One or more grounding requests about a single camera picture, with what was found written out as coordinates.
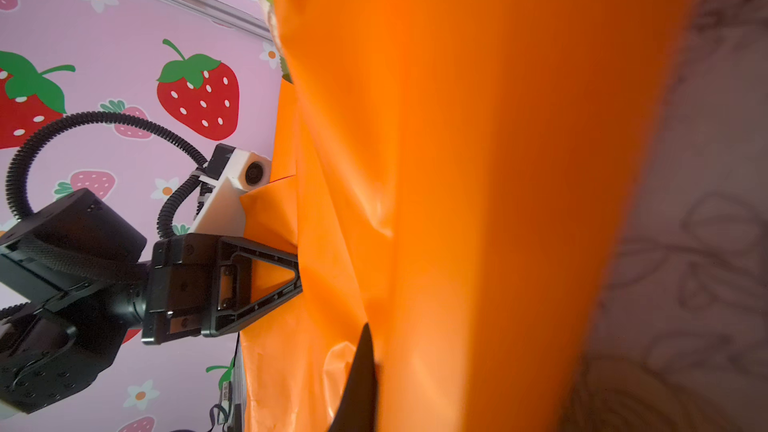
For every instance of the orange wrapping paper sheet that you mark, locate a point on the orange wrapping paper sheet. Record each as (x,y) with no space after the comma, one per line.
(453,175)

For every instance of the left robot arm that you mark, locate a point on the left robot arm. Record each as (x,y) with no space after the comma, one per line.
(82,270)

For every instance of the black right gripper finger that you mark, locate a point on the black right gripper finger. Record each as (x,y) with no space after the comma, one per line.
(357,411)

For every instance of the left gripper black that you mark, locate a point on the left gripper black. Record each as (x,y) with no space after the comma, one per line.
(210,286)

